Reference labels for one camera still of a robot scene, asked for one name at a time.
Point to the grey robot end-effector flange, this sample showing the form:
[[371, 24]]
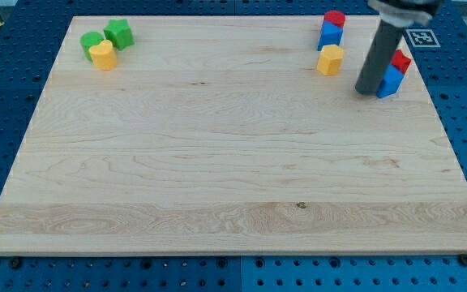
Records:
[[404, 13]]

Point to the red cylinder block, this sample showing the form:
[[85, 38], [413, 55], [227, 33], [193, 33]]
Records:
[[335, 17]]

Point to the yellow heart block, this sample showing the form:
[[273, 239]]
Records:
[[103, 55]]

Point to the red star block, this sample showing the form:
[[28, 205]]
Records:
[[400, 61]]

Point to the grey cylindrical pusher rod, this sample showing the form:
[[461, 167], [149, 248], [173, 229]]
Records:
[[386, 40]]

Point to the blue cube block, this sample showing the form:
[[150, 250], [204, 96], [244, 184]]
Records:
[[390, 83]]

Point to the blue triangle block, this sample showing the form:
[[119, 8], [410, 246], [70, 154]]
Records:
[[330, 35]]

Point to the light wooden board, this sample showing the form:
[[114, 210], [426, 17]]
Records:
[[217, 136]]

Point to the yellow hexagon block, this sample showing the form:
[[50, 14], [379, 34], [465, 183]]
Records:
[[330, 59]]

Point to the green cylinder block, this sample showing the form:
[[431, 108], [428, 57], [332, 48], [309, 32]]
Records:
[[89, 39]]

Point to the white fiducial marker tag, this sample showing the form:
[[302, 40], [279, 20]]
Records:
[[422, 38]]

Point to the green star block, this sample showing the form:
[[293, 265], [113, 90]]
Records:
[[119, 32]]

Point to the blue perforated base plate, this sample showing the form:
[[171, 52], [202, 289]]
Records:
[[29, 42]]

